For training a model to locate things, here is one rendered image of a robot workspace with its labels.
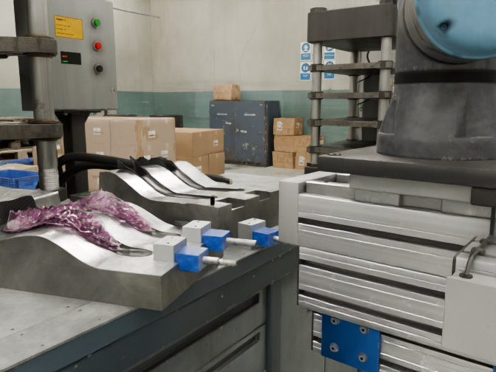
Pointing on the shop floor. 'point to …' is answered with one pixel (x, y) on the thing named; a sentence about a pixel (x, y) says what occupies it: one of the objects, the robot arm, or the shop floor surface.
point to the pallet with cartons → (201, 148)
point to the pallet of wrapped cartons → (128, 139)
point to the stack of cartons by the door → (291, 144)
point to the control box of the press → (75, 70)
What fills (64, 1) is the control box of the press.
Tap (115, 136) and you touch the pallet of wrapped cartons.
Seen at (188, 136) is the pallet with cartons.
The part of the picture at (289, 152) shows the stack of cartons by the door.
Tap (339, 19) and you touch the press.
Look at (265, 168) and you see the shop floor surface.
